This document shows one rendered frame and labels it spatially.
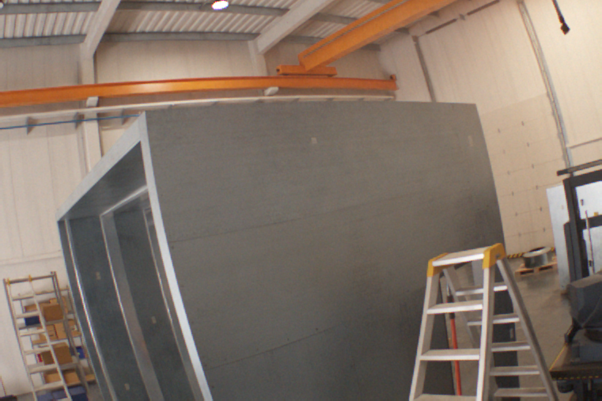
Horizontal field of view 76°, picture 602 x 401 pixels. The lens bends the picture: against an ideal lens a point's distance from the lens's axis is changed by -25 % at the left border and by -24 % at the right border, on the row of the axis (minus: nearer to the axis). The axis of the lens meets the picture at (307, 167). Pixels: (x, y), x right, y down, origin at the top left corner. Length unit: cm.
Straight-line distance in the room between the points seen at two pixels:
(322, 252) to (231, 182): 56
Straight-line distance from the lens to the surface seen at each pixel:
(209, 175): 207
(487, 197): 362
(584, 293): 334
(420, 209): 290
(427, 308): 223
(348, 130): 259
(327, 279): 235
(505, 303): 378
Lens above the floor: 264
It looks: 6 degrees up
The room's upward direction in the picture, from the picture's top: 12 degrees counter-clockwise
